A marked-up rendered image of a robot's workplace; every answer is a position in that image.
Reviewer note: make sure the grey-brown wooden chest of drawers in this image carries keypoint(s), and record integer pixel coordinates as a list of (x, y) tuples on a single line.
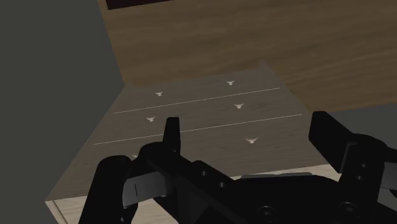
[(211, 124)]

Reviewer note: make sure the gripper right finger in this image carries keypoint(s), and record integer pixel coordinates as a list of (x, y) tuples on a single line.
[(359, 161)]

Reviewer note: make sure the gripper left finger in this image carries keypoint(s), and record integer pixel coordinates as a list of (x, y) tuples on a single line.
[(173, 161)]

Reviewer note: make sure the dark robot stand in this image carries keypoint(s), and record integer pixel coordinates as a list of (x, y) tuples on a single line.
[(133, 3)]

